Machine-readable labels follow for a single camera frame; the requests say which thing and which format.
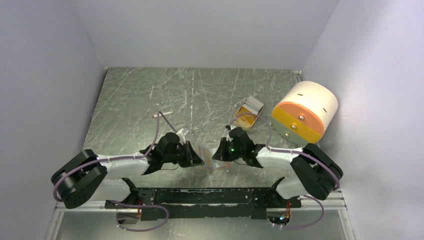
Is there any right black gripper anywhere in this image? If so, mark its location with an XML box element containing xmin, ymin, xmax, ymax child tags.
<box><xmin>212</xmin><ymin>137</ymin><xmax>245</xmax><ymax>162</ymax></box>

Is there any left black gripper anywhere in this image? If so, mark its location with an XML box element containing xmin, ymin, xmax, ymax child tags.
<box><xmin>162</xmin><ymin>140</ymin><xmax>204</xmax><ymax>168</ymax></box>

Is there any brown leather card holder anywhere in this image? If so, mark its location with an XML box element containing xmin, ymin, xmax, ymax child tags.
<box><xmin>195</xmin><ymin>146</ymin><xmax>230</xmax><ymax>171</ymax></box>

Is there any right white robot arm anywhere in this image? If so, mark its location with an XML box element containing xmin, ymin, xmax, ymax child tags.
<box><xmin>212</xmin><ymin>127</ymin><xmax>344</xmax><ymax>207</ymax></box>

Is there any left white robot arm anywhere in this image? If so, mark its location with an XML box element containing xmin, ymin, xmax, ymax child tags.
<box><xmin>51</xmin><ymin>132</ymin><xmax>204</xmax><ymax>209</ymax></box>

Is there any wooden tray with cards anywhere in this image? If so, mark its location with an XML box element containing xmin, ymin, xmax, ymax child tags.
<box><xmin>233</xmin><ymin>96</ymin><xmax>265</xmax><ymax>131</ymax></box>

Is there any white pen stick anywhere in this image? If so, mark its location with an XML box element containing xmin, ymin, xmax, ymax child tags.
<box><xmin>152</xmin><ymin>111</ymin><xmax>174</xmax><ymax>119</ymax></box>

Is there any white orange yellow cylinder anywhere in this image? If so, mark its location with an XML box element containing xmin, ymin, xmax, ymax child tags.
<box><xmin>271</xmin><ymin>81</ymin><xmax>339</xmax><ymax>146</ymax></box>

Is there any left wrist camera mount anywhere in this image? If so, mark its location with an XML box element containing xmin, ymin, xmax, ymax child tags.
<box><xmin>176</xmin><ymin>127</ymin><xmax>189</xmax><ymax>145</ymax></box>

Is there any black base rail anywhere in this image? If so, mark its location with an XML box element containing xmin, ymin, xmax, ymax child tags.
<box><xmin>104</xmin><ymin>187</ymin><xmax>302</xmax><ymax>221</ymax></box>

